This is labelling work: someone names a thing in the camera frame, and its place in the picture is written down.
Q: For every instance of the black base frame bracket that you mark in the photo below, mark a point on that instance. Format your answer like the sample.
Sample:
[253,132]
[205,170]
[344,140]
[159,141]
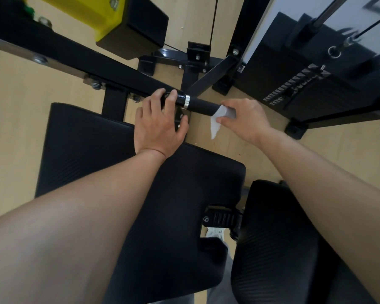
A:
[193,64]

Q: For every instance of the person's left middle finger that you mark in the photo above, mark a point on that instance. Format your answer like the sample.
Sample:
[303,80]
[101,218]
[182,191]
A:
[157,98]

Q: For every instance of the person's left thumb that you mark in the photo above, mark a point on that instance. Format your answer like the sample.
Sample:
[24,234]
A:
[183,126]

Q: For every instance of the person's right forearm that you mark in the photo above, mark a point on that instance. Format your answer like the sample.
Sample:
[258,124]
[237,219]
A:
[329,193]

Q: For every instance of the silver weight selector pin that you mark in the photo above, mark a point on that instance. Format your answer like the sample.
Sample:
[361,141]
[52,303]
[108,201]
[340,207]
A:
[322,70]

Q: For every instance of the black weight stack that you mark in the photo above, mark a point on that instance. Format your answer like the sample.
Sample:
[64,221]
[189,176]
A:
[323,82]

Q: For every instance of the yellow machine cover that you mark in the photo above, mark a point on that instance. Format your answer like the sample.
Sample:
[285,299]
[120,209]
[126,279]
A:
[82,14]

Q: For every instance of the black seat adjustment mechanism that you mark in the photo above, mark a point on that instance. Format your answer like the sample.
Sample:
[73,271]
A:
[223,218]

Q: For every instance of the white shoe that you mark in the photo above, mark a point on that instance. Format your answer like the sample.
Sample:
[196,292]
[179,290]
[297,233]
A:
[216,233]

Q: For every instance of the white wipe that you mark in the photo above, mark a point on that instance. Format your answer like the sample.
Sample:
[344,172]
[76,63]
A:
[216,125]

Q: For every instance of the chrome guide rod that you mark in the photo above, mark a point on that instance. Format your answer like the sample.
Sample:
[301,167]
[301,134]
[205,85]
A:
[327,11]

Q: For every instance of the person's right thumb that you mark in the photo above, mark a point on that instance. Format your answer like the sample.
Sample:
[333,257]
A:
[225,121]

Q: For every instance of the black counterweight block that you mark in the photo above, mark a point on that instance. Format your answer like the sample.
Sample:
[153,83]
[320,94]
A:
[136,28]

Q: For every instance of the person's left hand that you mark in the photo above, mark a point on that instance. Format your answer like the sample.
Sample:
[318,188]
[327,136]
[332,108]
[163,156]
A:
[155,132]

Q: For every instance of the person's right hand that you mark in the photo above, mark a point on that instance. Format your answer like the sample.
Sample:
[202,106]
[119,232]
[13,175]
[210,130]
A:
[248,121]

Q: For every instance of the black padded back cushion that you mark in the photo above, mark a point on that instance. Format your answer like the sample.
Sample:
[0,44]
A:
[278,250]

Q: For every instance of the person's left little finger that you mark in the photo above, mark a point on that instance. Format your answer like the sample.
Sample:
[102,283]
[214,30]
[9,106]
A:
[138,115]

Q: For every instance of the person's left forearm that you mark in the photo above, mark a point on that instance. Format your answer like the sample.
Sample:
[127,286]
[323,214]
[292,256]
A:
[63,224]

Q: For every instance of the black upright frame post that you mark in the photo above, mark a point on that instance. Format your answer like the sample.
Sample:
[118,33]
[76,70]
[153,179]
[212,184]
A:
[250,34]

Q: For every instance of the black padded seat cushion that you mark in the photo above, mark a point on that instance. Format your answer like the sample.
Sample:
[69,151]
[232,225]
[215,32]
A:
[164,202]

